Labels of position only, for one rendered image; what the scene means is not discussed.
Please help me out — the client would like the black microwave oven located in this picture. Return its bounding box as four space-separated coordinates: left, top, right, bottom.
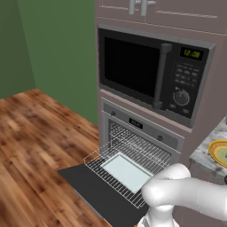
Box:
97 24 216 129

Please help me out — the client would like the grey cupboard handle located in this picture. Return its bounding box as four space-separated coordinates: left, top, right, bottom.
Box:
139 0 157 17
128 0 142 16

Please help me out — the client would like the grey built-in oven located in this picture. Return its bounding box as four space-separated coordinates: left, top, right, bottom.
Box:
99 98 185 176

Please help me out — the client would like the yellow patterned plate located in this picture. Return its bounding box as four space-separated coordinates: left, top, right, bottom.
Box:
207 139 227 168

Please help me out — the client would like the black oven door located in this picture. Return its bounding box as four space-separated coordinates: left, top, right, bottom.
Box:
57 163 151 227

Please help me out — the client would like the dark microwave door handle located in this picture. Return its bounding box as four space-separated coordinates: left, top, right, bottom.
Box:
152 43 173 111

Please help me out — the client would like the pale rectangular baking tray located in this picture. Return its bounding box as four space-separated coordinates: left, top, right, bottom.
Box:
101 152 154 195

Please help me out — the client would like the wire oven rack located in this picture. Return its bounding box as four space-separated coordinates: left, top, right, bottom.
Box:
109 123 172 167
82 144 171 209

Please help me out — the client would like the taupe cupboard door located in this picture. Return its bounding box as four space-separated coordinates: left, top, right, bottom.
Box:
95 0 149 23
145 0 227 35

